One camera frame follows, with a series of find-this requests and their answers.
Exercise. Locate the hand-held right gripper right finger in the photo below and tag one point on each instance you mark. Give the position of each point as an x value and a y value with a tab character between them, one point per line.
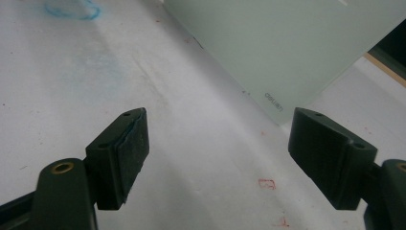
328	153

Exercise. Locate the wooden table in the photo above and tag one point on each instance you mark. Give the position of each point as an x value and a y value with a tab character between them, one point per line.
384	69

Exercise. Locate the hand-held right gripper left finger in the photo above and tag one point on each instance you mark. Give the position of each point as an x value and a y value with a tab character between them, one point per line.
123	156

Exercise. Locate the white glass writing board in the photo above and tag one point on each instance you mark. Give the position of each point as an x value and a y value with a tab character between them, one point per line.
281	48

